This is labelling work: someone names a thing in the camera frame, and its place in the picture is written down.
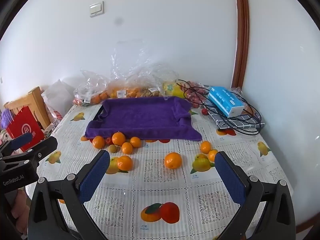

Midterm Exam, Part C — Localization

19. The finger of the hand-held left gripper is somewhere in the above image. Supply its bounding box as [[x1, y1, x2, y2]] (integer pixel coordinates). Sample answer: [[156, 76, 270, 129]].
[[0, 132, 33, 157], [25, 137, 58, 167]]

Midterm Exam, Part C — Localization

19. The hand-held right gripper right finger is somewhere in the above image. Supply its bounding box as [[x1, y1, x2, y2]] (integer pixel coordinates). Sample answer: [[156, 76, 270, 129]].
[[214, 151, 296, 240]]

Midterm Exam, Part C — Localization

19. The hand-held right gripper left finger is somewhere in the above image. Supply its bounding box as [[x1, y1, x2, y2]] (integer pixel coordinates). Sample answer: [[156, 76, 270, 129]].
[[27, 149, 111, 240]]

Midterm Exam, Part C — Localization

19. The black tray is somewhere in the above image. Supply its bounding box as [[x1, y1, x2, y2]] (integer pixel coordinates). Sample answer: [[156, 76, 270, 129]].
[[94, 106, 105, 122]]

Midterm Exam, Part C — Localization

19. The purple towel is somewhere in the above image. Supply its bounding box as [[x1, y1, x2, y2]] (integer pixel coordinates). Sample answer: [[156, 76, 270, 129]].
[[85, 96, 202, 142]]

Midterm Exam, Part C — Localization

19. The person's left hand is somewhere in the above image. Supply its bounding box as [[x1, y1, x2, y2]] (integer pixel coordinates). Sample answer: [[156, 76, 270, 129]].
[[11, 189, 32, 238]]

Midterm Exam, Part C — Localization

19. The red paper bag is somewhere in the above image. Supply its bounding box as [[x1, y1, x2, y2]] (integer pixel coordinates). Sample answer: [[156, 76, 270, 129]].
[[5, 106, 45, 153]]

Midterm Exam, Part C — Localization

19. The purple bag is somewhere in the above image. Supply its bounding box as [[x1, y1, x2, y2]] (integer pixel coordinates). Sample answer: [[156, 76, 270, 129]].
[[0, 109, 17, 128]]

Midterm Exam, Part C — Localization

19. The red and white plastic bag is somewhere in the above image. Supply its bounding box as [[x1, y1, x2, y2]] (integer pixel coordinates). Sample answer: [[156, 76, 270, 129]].
[[49, 109, 63, 124]]

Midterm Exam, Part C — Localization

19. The wooden chair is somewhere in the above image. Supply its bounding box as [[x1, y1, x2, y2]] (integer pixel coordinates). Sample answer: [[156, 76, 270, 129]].
[[4, 87, 52, 130]]

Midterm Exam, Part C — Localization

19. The checked grey pouch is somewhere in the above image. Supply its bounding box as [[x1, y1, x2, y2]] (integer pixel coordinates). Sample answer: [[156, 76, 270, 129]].
[[204, 100, 265, 130]]

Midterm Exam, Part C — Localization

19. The printed lace tablecloth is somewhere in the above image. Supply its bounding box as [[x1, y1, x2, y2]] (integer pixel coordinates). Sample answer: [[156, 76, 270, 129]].
[[25, 102, 294, 240]]

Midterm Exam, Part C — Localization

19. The clear bag of tangerines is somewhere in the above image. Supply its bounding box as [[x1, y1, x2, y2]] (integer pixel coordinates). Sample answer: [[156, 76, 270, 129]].
[[73, 69, 110, 106]]

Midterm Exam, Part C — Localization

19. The blue tissue box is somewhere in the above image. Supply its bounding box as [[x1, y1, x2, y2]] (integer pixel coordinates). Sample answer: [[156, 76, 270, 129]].
[[208, 86, 244, 118]]

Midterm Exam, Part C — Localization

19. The clear bag of red jujubes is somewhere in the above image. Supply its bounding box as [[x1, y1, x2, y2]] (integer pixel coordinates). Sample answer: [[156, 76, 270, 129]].
[[184, 81, 213, 108]]

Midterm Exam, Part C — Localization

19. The clear bag of oranges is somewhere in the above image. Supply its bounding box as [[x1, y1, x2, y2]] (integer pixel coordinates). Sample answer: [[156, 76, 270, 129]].
[[108, 39, 155, 98]]

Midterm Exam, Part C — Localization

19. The clear bag of brown longans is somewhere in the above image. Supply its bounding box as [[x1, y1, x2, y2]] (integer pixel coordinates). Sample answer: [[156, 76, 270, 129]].
[[140, 64, 179, 97]]

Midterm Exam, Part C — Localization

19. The clear bag of yellow pears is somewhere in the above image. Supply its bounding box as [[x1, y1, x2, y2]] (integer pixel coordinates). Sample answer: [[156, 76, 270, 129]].
[[161, 79, 187, 98]]

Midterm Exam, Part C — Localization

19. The black cable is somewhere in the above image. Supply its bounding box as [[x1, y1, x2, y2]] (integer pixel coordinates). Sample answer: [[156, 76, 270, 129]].
[[177, 79, 265, 135]]

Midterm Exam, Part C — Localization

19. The brown wooden door frame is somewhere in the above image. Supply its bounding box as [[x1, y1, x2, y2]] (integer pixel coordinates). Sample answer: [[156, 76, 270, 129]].
[[231, 0, 250, 89]]

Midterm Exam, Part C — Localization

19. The white light switch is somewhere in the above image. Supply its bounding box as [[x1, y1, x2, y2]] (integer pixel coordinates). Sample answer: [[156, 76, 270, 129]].
[[89, 1, 104, 18]]

